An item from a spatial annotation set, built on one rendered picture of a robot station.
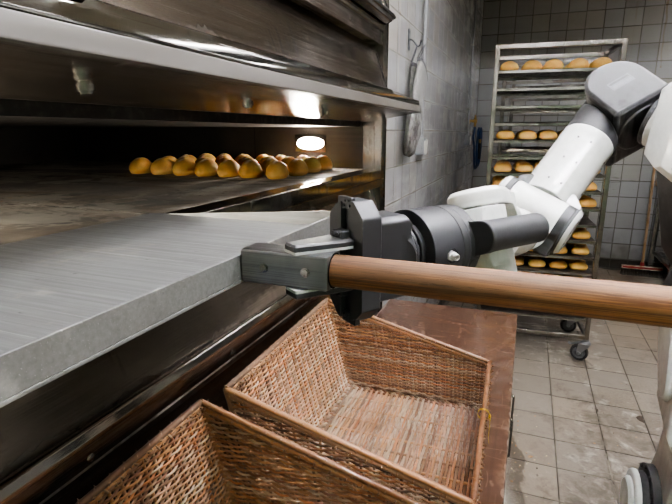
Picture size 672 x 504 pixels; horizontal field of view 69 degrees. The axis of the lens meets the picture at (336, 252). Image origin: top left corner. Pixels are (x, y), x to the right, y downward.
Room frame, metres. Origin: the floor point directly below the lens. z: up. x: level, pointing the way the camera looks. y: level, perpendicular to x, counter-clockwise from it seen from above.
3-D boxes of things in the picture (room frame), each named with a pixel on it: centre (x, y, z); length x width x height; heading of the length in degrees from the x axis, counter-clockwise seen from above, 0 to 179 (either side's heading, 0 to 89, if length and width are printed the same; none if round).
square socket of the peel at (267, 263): (0.45, 0.04, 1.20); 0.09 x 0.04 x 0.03; 69
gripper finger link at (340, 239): (0.44, 0.02, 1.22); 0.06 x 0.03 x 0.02; 124
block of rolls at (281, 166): (1.80, 0.36, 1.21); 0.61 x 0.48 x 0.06; 69
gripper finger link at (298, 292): (0.45, 0.02, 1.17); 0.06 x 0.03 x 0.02; 124
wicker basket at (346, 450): (1.01, -0.10, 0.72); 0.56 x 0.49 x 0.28; 160
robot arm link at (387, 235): (0.49, -0.06, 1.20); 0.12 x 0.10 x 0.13; 124
